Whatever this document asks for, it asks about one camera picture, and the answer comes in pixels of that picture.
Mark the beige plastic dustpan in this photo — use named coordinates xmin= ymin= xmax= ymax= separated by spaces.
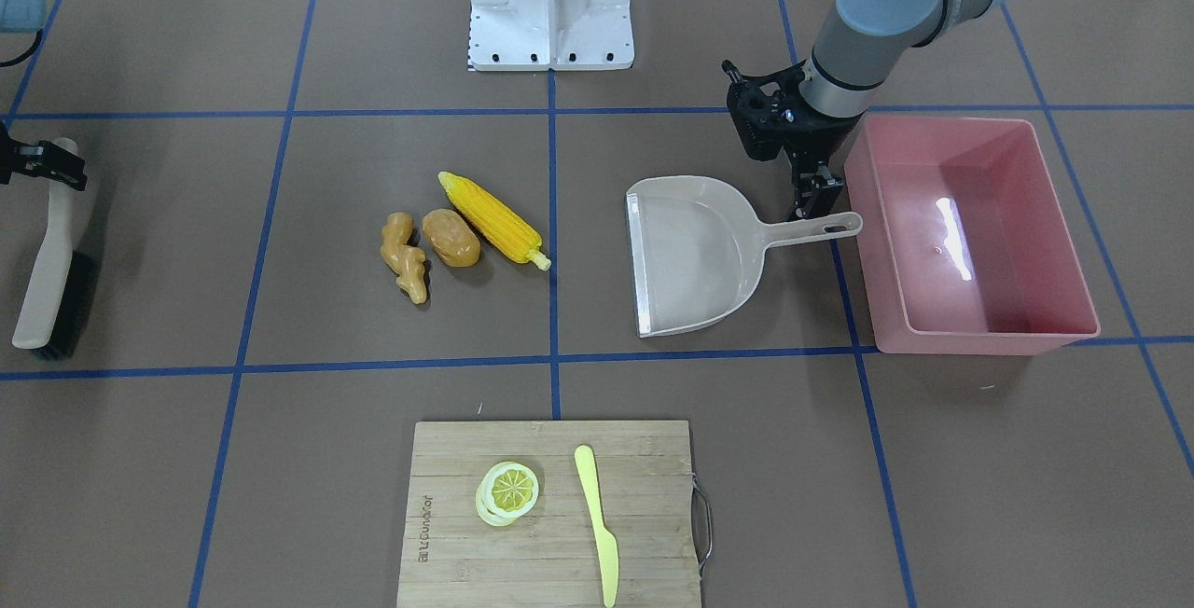
xmin=624 ymin=176 xmax=863 ymax=338

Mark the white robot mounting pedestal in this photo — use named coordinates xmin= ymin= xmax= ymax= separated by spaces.
xmin=466 ymin=0 xmax=635 ymax=72

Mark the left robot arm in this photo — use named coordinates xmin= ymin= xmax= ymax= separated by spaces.
xmin=722 ymin=0 xmax=1007 ymax=220

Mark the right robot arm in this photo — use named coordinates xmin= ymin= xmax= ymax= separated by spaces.
xmin=1 ymin=0 xmax=90 ymax=192

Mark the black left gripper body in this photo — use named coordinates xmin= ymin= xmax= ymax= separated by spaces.
xmin=722 ymin=60 xmax=861 ymax=166

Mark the beige hand brush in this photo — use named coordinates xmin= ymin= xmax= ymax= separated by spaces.
xmin=11 ymin=168 xmax=98 ymax=361

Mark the bamboo cutting board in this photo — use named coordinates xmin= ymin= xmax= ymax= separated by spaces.
xmin=396 ymin=420 xmax=702 ymax=607

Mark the pink plastic bin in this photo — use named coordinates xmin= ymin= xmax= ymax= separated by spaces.
xmin=844 ymin=115 xmax=1102 ymax=356

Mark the toy lemon slice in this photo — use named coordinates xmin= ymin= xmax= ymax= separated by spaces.
xmin=475 ymin=461 xmax=540 ymax=527

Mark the yellow toy corn cob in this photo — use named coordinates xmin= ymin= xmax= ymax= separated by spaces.
xmin=437 ymin=172 xmax=553 ymax=271

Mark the toy ginger root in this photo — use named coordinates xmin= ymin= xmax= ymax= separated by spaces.
xmin=378 ymin=211 xmax=429 ymax=305

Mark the toy potato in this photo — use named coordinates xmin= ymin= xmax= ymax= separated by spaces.
xmin=421 ymin=208 xmax=481 ymax=268

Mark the yellow plastic knife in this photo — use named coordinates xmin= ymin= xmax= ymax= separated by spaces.
xmin=573 ymin=444 xmax=621 ymax=607

